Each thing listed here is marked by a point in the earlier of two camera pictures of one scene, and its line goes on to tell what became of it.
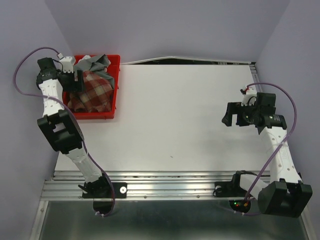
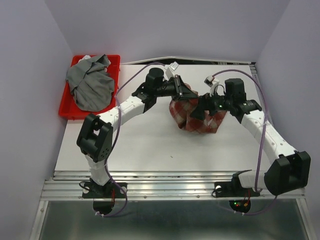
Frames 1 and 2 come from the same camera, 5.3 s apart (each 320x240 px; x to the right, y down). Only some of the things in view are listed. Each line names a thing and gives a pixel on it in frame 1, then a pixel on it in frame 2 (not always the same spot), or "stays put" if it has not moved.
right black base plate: (229, 189) stays put
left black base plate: (105, 191) stays put
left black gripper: (75, 86) to (181, 90)
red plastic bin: (114, 69) stays put
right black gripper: (234, 108) to (205, 102)
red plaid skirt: (96, 96) to (181, 109)
